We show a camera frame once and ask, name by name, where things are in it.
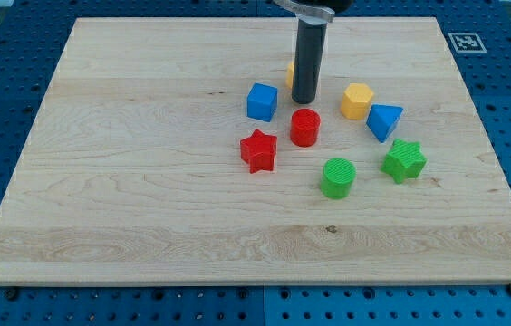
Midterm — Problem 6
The green star block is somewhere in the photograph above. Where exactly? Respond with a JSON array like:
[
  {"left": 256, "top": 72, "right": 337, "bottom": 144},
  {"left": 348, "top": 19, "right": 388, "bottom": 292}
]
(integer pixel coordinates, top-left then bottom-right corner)
[{"left": 381, "top": 139, "right": 427, "bottom": 184}]

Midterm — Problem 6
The wooden board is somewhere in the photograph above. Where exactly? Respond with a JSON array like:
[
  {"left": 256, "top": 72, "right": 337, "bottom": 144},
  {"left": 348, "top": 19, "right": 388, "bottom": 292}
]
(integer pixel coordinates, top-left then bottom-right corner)
[{"left": 0, "top": 17, "right": 511, "bottom": 287}]

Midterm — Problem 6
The red cylinder block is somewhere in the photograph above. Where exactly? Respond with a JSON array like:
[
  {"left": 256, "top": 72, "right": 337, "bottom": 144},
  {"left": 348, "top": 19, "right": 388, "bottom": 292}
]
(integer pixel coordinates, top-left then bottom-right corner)
[{"left": 290, "top": 108, "right": 321, "bottom": 147}]

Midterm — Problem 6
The green cylinder block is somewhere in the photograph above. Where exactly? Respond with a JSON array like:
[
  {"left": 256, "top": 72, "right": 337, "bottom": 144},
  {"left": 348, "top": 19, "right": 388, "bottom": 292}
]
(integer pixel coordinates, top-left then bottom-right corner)
[{"left": 320, "top": 158, "right": 356, "bottom": 199}]

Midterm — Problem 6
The red star block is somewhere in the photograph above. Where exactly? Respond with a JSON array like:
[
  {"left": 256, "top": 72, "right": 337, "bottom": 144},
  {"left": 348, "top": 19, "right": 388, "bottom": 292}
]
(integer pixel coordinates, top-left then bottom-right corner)
[{"left": 240, "top": 129, "right": 277, "bottom": 174}]

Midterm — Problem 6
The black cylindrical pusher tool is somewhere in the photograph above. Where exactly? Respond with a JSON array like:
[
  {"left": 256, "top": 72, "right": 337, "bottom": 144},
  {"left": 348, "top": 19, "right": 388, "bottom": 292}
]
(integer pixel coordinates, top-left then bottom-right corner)
[{"left": 292, "top": 16, "right": 327, "bottom": 104}]

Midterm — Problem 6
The blue cube block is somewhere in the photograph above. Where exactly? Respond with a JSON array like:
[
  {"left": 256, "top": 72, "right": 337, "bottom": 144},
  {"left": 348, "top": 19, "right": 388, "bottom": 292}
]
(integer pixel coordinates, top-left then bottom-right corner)
[{"left": 246, "top": 83, "right": 278, "bottom": 122}]

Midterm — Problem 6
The yellow heart block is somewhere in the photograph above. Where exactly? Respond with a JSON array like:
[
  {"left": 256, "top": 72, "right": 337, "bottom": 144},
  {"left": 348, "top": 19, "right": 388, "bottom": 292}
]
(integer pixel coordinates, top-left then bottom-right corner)
[{"left": 285, "top": 61, "right": 294, "bottom": 89}]

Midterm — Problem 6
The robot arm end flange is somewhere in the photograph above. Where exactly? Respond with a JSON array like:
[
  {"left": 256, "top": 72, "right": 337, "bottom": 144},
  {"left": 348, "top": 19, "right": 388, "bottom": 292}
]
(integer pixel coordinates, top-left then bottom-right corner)
[{"left": 273, "top": 0, "right": 353, "bottom": 24}]

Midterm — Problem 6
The white fiducial marker tag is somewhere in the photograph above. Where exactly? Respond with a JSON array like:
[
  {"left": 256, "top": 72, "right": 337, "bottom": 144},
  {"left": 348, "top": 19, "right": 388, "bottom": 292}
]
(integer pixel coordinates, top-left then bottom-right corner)
[{"left": 448, "top": 32, "right": 487, "bottom": 53}]

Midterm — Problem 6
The yellow hexagon block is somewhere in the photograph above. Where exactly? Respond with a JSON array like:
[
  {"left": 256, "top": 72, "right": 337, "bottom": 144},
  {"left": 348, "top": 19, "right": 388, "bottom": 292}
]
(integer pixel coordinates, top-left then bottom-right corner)
[{"left": 340, "top": 83, "right": 374, "bottom": 120}]

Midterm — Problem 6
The blue triangle block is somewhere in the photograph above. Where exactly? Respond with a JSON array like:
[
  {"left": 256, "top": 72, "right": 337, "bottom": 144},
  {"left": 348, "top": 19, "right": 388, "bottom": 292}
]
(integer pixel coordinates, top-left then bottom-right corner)
[{"left": 366, "top": 104, "right": 403, "bottom": 143}]

